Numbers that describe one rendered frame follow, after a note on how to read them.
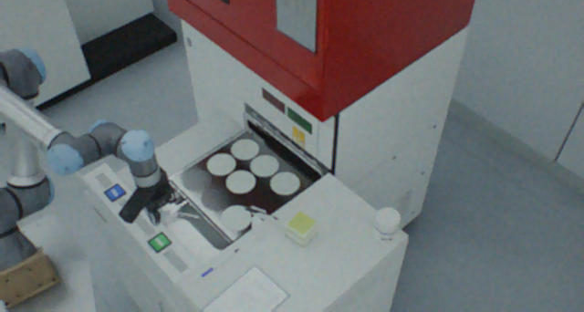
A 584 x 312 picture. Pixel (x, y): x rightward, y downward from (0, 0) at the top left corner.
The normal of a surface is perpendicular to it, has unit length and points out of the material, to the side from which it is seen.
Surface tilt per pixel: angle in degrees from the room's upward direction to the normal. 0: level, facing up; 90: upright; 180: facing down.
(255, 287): 0
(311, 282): 0
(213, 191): 0
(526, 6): 90
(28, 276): 90
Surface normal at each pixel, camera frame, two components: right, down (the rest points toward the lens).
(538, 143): -0.74, 0.50
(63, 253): -0.01, -0.68
